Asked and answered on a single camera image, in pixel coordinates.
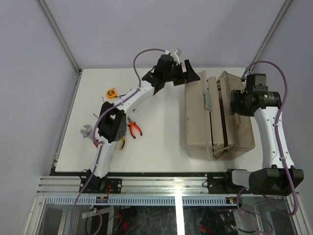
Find yellow combination pliers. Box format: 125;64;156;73
119;136;125;151

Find orange tape measure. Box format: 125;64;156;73
106;88;125;99

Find silver adjustable wrench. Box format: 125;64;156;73
80;125;93;141

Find aluminium front rail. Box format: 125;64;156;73
36;175;299;196

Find orange long nose pliers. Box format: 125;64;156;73
127;116;143;139

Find translucent brown tool box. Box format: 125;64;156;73
184;70;255;161

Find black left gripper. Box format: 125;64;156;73
162;59;198;86

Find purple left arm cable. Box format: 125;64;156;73
69;48;169;235

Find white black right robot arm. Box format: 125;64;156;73
223;73;304;196

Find green tool box latch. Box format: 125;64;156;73
203;92;212;112

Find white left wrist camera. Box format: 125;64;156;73
164;48;182;65

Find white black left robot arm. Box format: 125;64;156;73
90;54;200;193

